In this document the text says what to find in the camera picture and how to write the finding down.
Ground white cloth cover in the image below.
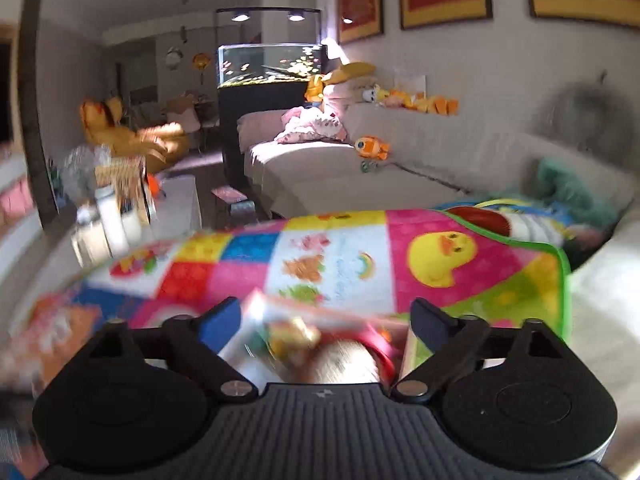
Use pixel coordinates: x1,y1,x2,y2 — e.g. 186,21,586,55
565,220,640,476

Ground large clear plastic bag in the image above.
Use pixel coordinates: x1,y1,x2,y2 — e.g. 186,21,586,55
62,142,113,201

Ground row of orange plush toys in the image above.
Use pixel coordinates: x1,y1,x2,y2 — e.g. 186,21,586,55
382,89,460,117

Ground cream yellow small toy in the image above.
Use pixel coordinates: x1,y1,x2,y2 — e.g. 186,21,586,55
265,317,323,361

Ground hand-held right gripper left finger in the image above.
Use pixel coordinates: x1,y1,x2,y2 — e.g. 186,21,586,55
89,296,260,405

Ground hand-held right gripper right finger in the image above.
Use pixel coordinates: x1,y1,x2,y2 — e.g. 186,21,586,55
391,296,565,405

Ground white duck plush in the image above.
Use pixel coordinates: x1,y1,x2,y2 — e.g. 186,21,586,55
361,85,391,106

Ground printed cardboard box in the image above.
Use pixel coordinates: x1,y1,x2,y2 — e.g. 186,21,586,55
95,155,151,226

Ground white low table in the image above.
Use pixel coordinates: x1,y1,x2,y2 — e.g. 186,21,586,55
155,175,203,233

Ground white thermos bottle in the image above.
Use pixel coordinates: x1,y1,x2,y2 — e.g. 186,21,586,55
95,185,131,256

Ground colourful cartoon play mat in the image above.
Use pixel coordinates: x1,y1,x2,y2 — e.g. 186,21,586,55
0,200,576,396

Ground black fish tank cabinet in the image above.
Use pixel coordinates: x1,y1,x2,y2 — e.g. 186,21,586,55
217,77,321,211

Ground white jug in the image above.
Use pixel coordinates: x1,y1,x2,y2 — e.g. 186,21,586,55
72,207,113,266

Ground brown fuzzy round toy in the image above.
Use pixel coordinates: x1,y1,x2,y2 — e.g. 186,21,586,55
305,337,381,386

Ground beige fabric sofa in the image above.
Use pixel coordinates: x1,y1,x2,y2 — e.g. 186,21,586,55
236,102,640,281

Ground orange fish plush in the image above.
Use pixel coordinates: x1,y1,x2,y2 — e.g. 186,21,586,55
354,135,391,162

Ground yellow plush pillow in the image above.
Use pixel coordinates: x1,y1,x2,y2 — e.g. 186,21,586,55
322,61,378,86

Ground large yellow plush toy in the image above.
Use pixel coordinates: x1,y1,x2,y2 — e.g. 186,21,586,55
80,96,191,173

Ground pink and white plush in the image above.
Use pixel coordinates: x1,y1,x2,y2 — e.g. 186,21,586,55
274,105,348,145

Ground narrow red framed picture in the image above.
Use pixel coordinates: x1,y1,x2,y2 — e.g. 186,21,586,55
334,0,385,45

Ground glass fish tank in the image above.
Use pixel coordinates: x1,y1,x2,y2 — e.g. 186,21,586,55
216,7,328,91

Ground orange yellow plush toy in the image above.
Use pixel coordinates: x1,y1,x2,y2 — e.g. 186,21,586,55
305,74,328,106

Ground colourful printed booklet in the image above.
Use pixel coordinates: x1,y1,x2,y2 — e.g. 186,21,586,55
210,185,256,216

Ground green and striped plush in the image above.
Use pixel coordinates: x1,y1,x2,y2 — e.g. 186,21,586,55
535,157,618,231

